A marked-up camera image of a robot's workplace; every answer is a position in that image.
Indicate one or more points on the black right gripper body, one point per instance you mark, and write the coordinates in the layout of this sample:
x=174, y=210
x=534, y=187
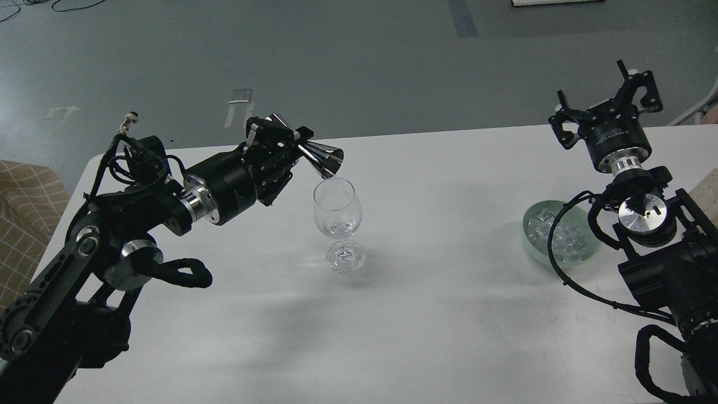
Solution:
x=610, y=130

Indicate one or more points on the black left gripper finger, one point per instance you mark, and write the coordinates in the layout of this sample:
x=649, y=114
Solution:
x=270, y=134
x=275, y=172

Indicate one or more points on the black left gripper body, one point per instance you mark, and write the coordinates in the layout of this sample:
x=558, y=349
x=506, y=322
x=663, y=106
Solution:
x=224, y=185

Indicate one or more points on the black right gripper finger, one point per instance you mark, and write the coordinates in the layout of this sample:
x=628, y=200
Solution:
x=638, y=94
x=569, y=125

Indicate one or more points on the steel double jigger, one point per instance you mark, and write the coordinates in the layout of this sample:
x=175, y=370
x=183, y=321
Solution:
x=325, y=159

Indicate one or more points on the clear ice cubes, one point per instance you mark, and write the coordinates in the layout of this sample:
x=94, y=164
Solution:
x=569, y=242

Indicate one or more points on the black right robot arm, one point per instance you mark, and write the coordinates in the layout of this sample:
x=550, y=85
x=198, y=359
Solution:
x=670, y=244

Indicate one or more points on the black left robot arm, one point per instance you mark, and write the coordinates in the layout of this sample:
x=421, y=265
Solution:
x=76, y=313

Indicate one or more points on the clear wine glass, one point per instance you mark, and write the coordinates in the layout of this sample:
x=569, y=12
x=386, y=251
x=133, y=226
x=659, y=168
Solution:
x=338, y=215

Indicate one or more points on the beige foam block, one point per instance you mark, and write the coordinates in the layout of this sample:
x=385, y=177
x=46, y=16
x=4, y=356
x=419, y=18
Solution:
x=704, y=194

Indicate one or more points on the green bowl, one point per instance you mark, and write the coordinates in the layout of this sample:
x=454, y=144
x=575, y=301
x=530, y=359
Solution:
x=574, y=215

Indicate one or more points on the white board on floor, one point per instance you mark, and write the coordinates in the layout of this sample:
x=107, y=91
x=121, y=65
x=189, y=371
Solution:
x=545, y=3

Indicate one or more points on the beige checkered sofa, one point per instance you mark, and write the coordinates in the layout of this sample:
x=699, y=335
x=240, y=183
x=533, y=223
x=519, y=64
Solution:
x=33, y=200

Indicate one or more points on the white chair frame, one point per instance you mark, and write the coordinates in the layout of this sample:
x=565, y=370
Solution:
x=698, y=111

